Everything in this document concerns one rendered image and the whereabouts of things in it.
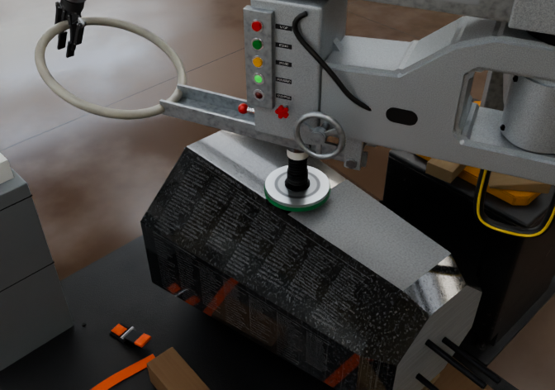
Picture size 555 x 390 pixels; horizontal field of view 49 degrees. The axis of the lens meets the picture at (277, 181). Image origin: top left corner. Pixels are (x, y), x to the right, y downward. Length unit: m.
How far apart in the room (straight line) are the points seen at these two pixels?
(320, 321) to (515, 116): 0.80
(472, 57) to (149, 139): 2.66
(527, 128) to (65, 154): 2.87
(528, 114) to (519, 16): 0.26
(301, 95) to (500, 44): 0.53
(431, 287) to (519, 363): 1.01
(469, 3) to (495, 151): 0.40
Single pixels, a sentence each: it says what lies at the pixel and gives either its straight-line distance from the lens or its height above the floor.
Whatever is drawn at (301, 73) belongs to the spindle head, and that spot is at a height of 1.35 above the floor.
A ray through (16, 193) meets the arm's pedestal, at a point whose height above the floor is 0.78.
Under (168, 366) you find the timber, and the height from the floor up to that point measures 0.13.
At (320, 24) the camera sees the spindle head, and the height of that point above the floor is 1.50.
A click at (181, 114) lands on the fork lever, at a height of 1.09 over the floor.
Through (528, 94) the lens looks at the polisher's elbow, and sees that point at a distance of 1.58.
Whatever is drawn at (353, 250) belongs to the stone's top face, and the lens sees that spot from 1.88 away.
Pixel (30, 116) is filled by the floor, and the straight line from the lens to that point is 4.32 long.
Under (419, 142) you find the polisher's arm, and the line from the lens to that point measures 1.67.
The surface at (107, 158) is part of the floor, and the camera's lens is 3.77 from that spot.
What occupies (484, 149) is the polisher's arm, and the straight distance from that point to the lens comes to 1.65.
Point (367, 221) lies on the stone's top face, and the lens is 1.98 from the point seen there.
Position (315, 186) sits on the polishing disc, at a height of 0.88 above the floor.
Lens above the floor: 2.14
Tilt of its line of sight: 38 degrees down
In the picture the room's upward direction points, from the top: straight up
